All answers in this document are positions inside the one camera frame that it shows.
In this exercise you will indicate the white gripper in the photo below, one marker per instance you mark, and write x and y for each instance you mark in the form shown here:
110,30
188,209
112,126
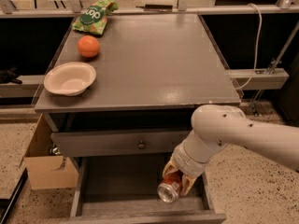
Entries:
188,163

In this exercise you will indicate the red coke can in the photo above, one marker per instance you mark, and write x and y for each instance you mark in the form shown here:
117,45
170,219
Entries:
170,187

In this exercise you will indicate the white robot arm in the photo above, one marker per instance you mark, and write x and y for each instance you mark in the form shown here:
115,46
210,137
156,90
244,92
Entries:
216,126

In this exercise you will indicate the grey top drawer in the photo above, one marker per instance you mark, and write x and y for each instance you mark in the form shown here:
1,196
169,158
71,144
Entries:
118,142

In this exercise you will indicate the round metal drawer knob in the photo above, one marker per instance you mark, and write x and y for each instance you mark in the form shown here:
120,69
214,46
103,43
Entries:
141,144

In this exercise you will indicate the open grey middle drawer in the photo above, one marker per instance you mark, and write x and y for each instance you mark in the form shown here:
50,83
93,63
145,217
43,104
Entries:
123,190

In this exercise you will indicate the grey wooden drawer cabinet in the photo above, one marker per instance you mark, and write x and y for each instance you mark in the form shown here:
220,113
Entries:
151,73

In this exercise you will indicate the brown cardboard box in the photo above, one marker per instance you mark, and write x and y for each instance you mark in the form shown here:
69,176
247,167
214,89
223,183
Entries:
46,170

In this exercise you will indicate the white paper bowl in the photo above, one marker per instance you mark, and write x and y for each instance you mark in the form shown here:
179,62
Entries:
69,79

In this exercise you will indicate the orange fruit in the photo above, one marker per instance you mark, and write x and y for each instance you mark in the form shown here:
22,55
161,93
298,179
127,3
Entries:
88,46

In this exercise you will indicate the black tool on ledge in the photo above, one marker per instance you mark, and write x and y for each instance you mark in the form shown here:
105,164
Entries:
160,8

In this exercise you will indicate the green chip bag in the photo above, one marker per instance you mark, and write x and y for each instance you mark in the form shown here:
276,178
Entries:
94,19

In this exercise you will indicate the black object at left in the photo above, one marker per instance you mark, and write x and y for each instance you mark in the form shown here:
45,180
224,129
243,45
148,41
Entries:
9,76

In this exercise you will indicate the metal clamp bracket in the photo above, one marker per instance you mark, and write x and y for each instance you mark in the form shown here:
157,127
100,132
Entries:
272,66

